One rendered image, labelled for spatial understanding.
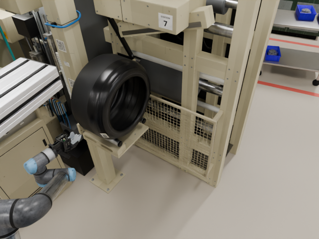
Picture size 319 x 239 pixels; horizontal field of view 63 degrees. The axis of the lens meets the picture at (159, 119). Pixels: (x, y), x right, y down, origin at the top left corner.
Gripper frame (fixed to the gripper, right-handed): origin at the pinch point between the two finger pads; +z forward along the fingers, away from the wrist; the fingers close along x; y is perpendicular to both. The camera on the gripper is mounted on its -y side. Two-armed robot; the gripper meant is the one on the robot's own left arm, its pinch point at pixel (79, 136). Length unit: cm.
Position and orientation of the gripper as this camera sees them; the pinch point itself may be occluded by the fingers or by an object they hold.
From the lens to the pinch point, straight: 169.4
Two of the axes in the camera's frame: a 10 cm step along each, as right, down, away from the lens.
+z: 5.6, -4.8, 6.7
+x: -8.3, -3.7, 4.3
